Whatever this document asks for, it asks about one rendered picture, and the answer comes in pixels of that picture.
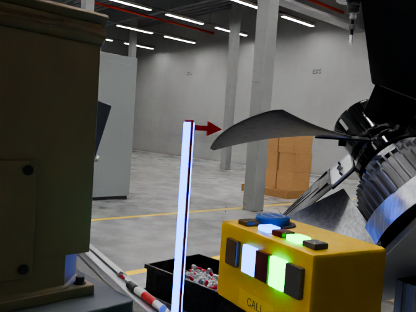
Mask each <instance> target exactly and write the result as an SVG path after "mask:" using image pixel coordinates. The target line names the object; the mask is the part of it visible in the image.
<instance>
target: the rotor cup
mask: <svg viewBox="0 0 416 312"><path fill-rule="evenodd" d="M368 100H369V99H365V100H362V101H359V102H357V103H355V104H353V105H352V106H350V107H349V108H348V109H346V110H345V111H344V112H343V113H342V114H341V115H340V117H339V118H338V120H337V122H336V124H335V126H334V130H335V131H343V132H346V134H347V135H350V136H351V135H352V134H356V137H368V138H369V139H370V140H371V142H361V141H347V144H346V147H345V146H343V147H344V149H345V150H346V151H347V152H348V154H349V155H350V156H351V158H352V159H353V160H354V161H356V162H357V164H356V166H355V172H356V174H357V176H358V177H359V179H360V180H362V176H363V172H364V171H366V169H365V168H366V166H367V165H368V163H369V162H370V161H371V160H372V158H373V157H374V156H375V155H377V154H378V153H379V152H380V151H382V150H383V149H385V148H386V147H387V146H389V145H391V144H393V143H394V144H396V143H397V142H398V141H399V140H402V139H405V138H409V137H416V130H414V129H410V128H404V129H403V128H402V126H400V125H398V124H396V123H393V122H390V121H388V120H386V119H383V118H380V117H379V116H376V115H373V114H371V113H368V112H366V111H364V110H365V107H366V104H367V103H368ZM340 119H341V120H342V121H343V122H344V123H345V124H346V126H347V127H348V130H347V131H346V130H345V128H344V127H343V125H341V123H340V122H339V121H340Z"/></svg>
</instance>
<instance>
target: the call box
mask: <svg viewBox="0 0 416 312"><path fill-rule="evenodd" d="M278 227H280V229H287V230H290V231H293V232H295V234H302V235H305V236H308V237H310V238H311V240H315V239H317V240H320V241H323V242H326V243H328V249H319V250H313V249H310V248H307V247H305V246H303V245H302V244H296V243H293V242H291V241H288V240H287V239H286V238H279V237H277V236H274V235H272V233H266V232H263V231H260V230H258V226H257V227H246V226H243V225H240V224H239V223H238V220H226V221H224V222H223V223H222V234H221V243H220V260H219V277H218V287H217V291H218V294H219V295H221V296H223V297H224V298H226V299H227V300H229V301H230V302H232V303H233V304H235V305H236V306H238V307H240V308H241V309H243V310H245V311H246V312H381V303H382V296H383V282H384V268H385V261H386V249H384V248H383V247H381V246H378V245H374V244H371V243H367V242H365V241H361V240H358V239H354V238H351V237H348V236H345V235H341V234H338V233H334V232H330V231H328V230H324V229H322V228H318V227H314V226H311V225H308V224H305V223H301V222H297V221H295V220H291V219H290V225H289V226H278ZM228 237H231V238H234V239H236V240H238V241H240V242H241V246H240V262H239V267H237V268H234V267H232V266H230V265H229V264H227V263H225V253H226V244H227V238H228ZM244 244H247V245H250V246H253V247H255V248H257V249H260V250H262V251H265V252H267V253H269V254H271V255H273V256H277V257H278V258H281V259H284V260H286V261H288V262H290V263H293V264H296V265H298V266H300V267H302V268H304V269H305V276H304V284H303V299H302V300H296V299H294V298H292V297H290V296H288V295H286V294H285V293H284V292H281V291H279V290H277V289H275V288H273V287H271V286H269V285H268V284H265V283H264V282H261V281H260V280H258V279H255V278H254V277H251V276H250V275H248V274H246V273H244V272H242V271H241V262H242V253H243V245H244Z"/></svg>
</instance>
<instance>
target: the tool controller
mask: <svg viewBox="0 0 416 312"><path fill-rule="evenodd" d="M110 110H111V105H109V104H107V103H104V102H101V101H99V100H98V106H97V128H96V140H95V162H94V163H98V162H99V160H100V156H98V155H96V154H97V150H98V147H99V145H100V141H101V138H102V135H103V132H104V129H105V126H106V122H107V119H108V116H109V115H110Z"/></svg>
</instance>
